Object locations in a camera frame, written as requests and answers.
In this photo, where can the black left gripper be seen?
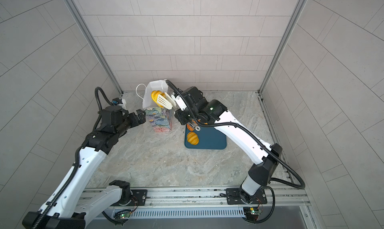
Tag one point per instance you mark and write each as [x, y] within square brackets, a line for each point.
[142, 119]

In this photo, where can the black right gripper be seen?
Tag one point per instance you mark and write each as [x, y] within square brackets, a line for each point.
[181, 117]

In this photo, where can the floral paper bag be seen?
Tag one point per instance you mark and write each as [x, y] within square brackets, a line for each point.
[159, 117]

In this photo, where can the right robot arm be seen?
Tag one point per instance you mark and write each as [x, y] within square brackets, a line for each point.
[265, 157]

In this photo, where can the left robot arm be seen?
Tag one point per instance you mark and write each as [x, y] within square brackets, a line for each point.
[61, 211]

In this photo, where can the teal tray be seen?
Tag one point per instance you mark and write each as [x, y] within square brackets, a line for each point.
[209, 138]

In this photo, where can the left circuit board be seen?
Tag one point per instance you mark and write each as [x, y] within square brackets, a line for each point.
[123, 215]

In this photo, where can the circuit board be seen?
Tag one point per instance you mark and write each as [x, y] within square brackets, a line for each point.
[252, 214]
[123, 215]

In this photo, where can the right circuit board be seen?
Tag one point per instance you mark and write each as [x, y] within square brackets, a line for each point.
[252, 214]

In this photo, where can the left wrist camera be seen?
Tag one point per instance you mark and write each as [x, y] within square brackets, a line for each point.
[120, 102]

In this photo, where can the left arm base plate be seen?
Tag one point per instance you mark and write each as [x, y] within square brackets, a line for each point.
[139, 197]

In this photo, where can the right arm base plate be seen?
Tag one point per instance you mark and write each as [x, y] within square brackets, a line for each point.
[233, 197]

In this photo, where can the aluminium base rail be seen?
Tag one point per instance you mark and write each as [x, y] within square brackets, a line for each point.
[209, 197]

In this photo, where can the left corner aluminium post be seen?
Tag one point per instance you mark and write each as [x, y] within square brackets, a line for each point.
[91, 41]

